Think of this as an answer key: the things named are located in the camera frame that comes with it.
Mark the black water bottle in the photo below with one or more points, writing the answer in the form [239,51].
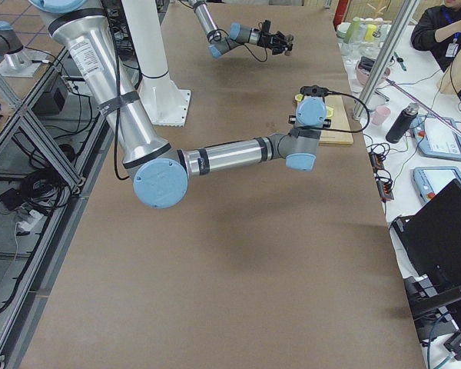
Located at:
[402,123]

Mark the wooden cutting board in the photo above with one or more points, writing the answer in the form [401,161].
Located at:
[336,123]

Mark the blue teach pendant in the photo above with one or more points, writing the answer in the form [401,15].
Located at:
[429,181]
[434,139]

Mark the black laptop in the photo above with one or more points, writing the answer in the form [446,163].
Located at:
[432,237]

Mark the steel double jigger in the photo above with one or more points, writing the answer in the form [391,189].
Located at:
[289,44]

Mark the green bottle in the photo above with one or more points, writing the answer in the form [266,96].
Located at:
[353,27]

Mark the seated person in black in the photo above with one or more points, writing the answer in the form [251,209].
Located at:
[439,32]

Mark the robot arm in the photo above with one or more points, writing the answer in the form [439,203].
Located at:
[221,42]
[160,173]

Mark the pink cup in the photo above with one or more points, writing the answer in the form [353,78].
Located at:
[380,114]

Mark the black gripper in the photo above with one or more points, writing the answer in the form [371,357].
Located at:
[275,39]

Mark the orange black power strip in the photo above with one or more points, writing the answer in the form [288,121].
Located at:
[382,177]

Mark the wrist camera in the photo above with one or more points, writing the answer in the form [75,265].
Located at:
[265,27]
[314,91]

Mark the pink bowl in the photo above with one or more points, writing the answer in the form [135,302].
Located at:
[363,70]

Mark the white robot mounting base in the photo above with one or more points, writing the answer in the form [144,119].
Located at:
[165,103]

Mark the aluminium frame post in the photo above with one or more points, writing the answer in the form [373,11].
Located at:
[386,52]

